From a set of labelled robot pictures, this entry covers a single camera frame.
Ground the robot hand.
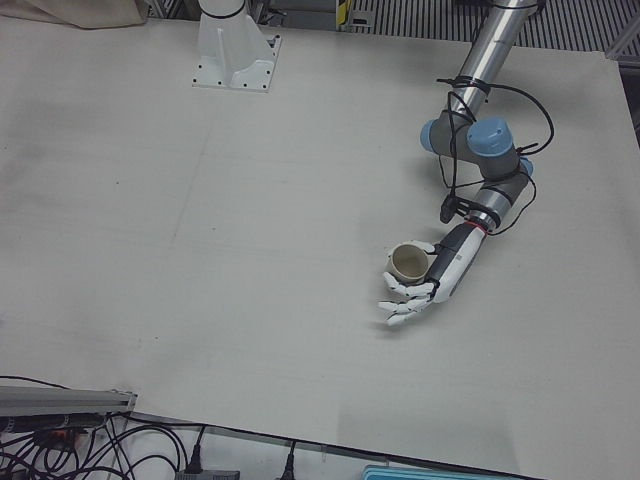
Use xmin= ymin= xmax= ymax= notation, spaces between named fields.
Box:
xmin=378 ymin=222 xmax=490 ymax=330

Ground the beige cup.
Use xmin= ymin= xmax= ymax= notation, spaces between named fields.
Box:
xmin=388 ymin=242 xmax=432 ymax=286

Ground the light blue plastic bin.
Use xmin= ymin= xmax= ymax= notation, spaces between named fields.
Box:
xmin=360 ymin=464 xmax=437 ymax=480

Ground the grey power strip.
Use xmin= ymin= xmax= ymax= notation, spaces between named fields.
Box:
xmin=172 ymin=467 xmax=241 ymax=480

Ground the black power strip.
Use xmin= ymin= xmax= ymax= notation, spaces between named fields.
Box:
xmin=0 ymin=413 xmax=109 ymax=437

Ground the beige cloth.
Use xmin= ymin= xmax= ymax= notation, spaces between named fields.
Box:
xmin=0 ymin=0 xmax=147 ymax=30

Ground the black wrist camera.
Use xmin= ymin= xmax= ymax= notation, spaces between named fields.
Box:
xmin=438 ymin=196 xmax=469 ymax=225

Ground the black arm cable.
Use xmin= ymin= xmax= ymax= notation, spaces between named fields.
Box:
xmin=436 ymin=74 xmax=555 ymax=236

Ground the black power cable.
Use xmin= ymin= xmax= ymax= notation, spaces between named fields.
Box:
xmin=187 ymin=425 xmax=206 ymax=472
xmin=280 ymin=439 xmax=299 ymax=480

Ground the aluminium frame profile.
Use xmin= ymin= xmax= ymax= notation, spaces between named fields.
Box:
xmin=606 ymin=23 xmax=640 ymax=65

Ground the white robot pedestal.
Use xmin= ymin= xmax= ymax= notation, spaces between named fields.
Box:
xmin=190 ymin=0 xmax=282 ymax=95

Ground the aluminium rail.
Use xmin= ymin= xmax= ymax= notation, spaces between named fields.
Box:
xmin=0 ymin=384 xmax=139 ymax=417

